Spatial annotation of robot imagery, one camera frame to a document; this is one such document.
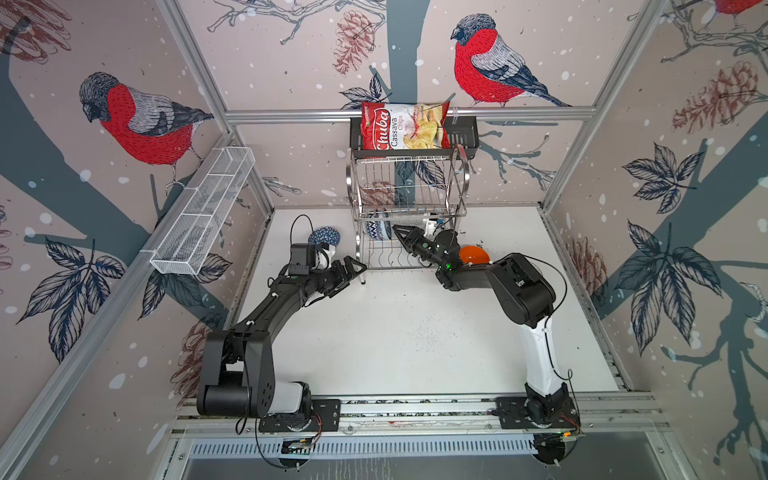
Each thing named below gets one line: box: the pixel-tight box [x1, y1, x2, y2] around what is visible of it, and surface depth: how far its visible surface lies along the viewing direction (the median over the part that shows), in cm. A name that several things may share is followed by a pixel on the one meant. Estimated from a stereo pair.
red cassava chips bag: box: [361, 101, 450, 151], surface depth 90 cm
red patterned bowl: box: [365, 220, 383, 241], surface depth 100 cm
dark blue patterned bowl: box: [308, 226, 341, 246], surface depth 110 cm
